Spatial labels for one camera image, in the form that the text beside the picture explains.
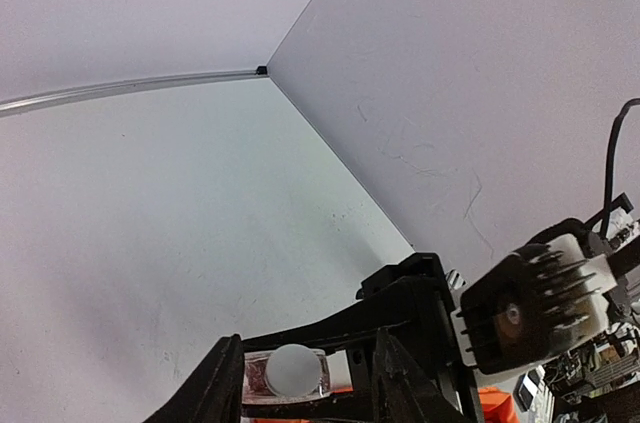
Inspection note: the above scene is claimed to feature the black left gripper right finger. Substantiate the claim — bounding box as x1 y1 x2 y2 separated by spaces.
371 329 468 423

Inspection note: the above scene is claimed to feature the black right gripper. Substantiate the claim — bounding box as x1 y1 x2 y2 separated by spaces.
242 253 483 422

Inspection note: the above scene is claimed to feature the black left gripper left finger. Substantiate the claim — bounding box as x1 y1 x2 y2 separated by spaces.
144 334 244 423

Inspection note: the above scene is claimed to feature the nail polish bottle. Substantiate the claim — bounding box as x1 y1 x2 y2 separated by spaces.
242 344 332 405

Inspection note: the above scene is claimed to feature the white nail polish cap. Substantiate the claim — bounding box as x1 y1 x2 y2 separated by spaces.
265 344 322 397

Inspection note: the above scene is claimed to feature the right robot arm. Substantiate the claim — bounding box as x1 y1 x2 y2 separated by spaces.
242 197 639 422

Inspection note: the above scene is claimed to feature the orange sleeve forearm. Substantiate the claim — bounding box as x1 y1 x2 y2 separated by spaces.
478 387 519 423

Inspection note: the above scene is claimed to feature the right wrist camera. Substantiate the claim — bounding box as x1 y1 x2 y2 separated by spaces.
450 234 617 387

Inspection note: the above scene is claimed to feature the aluminium table rail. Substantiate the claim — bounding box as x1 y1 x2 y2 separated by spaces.
1 65 269 118

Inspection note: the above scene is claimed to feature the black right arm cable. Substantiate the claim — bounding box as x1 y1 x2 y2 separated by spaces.
599 97 640 244

